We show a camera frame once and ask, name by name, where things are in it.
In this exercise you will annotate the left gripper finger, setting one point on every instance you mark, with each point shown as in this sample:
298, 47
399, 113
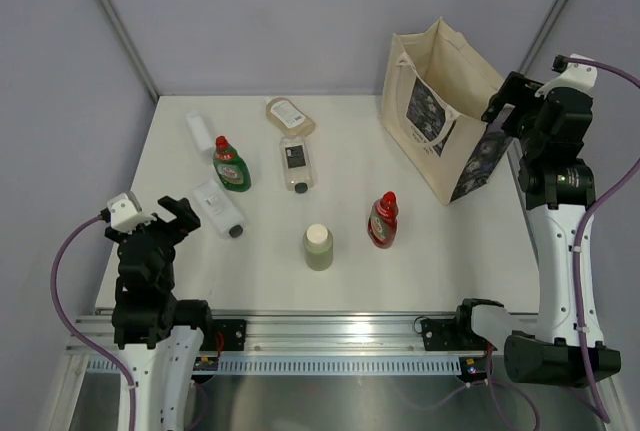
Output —
186, 221
176, 207

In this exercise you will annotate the red dish soap bottle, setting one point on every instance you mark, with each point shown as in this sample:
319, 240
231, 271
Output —
382, 222

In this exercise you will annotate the frosted white bottle black cap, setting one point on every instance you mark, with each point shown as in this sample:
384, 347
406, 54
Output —
225, 216

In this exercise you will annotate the aluminium mounting rail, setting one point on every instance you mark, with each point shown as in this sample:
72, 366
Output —
271, 333

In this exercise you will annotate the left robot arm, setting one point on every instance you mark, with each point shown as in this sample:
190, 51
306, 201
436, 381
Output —
157, 335

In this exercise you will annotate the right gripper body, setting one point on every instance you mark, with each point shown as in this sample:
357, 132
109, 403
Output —
520, 92

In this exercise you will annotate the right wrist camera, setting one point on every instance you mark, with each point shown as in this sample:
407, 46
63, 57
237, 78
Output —
576, 72

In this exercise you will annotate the aluminium frame post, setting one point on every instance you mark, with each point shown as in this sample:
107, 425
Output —
542, 35
128, 47

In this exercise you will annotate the clear bottle black label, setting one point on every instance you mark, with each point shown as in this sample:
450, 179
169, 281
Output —
297, 168

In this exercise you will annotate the white slotted cable duct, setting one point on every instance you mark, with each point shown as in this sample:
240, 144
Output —
331, 366

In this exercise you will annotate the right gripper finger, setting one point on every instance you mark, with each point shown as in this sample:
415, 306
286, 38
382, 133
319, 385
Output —
496, 135
495, 106

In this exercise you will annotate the beige canvas tote bag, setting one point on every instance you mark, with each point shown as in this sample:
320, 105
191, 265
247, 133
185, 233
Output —
436, 89

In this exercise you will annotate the amber liquid bottle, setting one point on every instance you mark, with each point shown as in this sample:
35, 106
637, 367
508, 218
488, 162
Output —
288, 118

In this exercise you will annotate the right aluminium frame post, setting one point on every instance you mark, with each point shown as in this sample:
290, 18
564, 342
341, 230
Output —
542, 35

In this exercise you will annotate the green dish soap bottle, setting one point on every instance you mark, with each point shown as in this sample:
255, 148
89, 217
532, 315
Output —
230, 167

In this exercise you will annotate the pale green round bottle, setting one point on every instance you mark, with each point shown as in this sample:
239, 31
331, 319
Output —
318, 247

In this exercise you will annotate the small white tube bottle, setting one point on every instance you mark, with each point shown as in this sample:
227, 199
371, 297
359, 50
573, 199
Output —
200, 133

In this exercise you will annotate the left aluminium frame post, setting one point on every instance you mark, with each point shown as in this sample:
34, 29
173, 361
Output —
128, 47

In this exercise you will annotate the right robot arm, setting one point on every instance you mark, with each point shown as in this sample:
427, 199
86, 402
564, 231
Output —
566, 347

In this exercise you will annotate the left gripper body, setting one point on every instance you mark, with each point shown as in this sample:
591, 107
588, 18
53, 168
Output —
165, 236

